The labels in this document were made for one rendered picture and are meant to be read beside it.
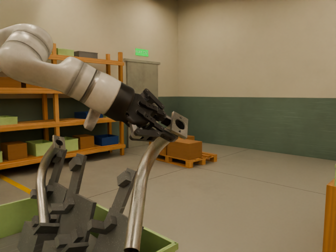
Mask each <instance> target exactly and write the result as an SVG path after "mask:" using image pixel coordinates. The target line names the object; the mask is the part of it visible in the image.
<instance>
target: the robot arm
mask: <svg viewBox="0 0 336 252"><path fill-rule="evenodd" d="M52 50H53V40H52V38H51V36H50V35H49V33H48V32H47V31H45V30H44V29H43V28H41V27H39V26H37V25H33V24H28V23H21V24H15V25H12V26H9V27H6V28H3V29H0V72H3V73H5V74H6V75H7V76H8V77H10V78H12V79H14V80H16V81H19V82H22V83H25V84H30V85H34V86H39V87H43V88H47V89H51V90H55V91H59V92H62V93H64V94H66V95H67V96H69V97H71V98H73V99H75V100H77V101H80V102H81V103H83V104H84V105H86V106H87V107H89V108H90V109H89V112H88V114H87V117H86V119H85V122H84V124H83V126H84V128H85V129H87V130H89V131H92V130H93V129H94V127H95V126H96V124H97V121H98V119H99V117H100V115H101V114H102V115H104V116H106V117H108V118H110V119H112V120H114V121H117V122H118V121H120V122H124V123H125V124H126V125H127V126H128V127H130V131H131V135H130V136H129V138H130V140H132V141H145V142H154V141H155V140H156V139H157V138H158V137H161V138H163V139H165V140H167V141H168V142H175V141H176V140H177V139H178V137H179V136H177V135H176V134H174V133H172V132H170V130H169V129H167V128H164V127H163V126H161V125H160V124H158V123H157V122H156V121H158V122H160V121H161V124H163V125H165V126H169V125H170V124H171V117H170V116H168V115H166V112H165V111H164V108H165V106H164V105H163V104H162V103H161V102H160V101H159V100H158V99H157V98H156V97H155V96H154V95H153V94H152V93H151V92H150V91H149V90H148V89H147V88H145V89H144V91H143V92H142V93H141V94H138V93H135V90H134V89H133V88H132V87H130V86H128V85H127V84H125V83H123V82H121V81H119V80H118V79H116V78H114V77H112V76H111V75H109V74H107V73H104V72H102V71H99V70H97V69H95V68H94V67H92V66H90V65H88V64H86V63H85V62H83V61H81V60H79V59H77V58H75V57H72V56H69V57H67V58H66V59H65V60H63V61H62V62H61V63H60V64H52V63H47V62H46V61H47V60H48V58H49V56H50V55H51V53H52ZM154 103H155V104H156V105H157V106H158V107H157V106H155V105H154ZM148 122H149V124H147V123H148ZM146 124H147V125H146ZM152 127H154V128H156V130H155V129H154V128H152Z"/></svg>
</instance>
